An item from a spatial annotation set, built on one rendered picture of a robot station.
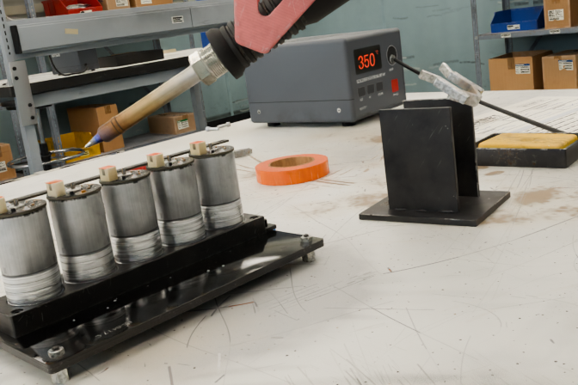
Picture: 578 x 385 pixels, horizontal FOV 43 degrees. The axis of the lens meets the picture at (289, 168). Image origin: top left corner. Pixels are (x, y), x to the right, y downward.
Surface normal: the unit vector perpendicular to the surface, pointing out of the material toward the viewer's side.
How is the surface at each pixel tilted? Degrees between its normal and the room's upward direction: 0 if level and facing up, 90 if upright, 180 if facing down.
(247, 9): 98
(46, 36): 90
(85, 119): 92
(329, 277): 0
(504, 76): 91
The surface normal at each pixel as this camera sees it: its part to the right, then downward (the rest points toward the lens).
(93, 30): 0.72, 0.05
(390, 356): -0.13, -0.97
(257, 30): -0.04, 0.36
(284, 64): -0.62, 0.25
